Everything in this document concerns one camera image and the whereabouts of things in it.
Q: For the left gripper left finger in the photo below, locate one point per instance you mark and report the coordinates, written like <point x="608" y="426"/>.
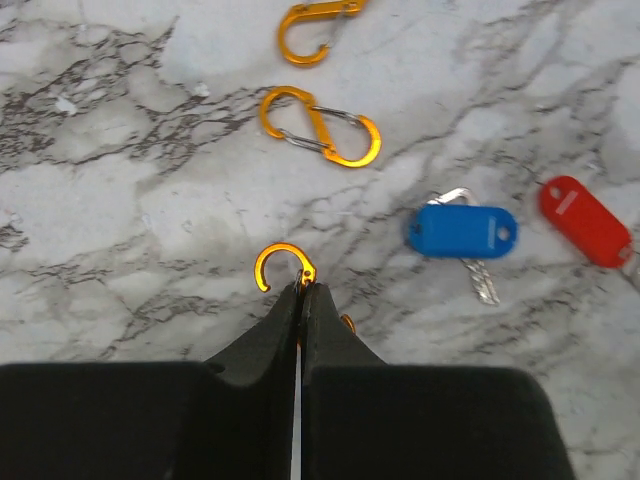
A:
<point x="228" y="417"/>

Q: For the orange S carabiner pair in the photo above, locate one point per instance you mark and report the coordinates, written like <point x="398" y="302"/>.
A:
<point x="284" y="259"/>

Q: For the red key tag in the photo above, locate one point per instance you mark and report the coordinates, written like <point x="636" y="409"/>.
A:
<point x="589" y="226"/>

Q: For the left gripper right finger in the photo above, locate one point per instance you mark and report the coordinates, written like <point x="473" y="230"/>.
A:
<point x="363" y="418"/>

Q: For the blue solid key tag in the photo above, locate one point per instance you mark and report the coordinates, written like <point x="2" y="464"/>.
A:
<point x="455" y="225"/>

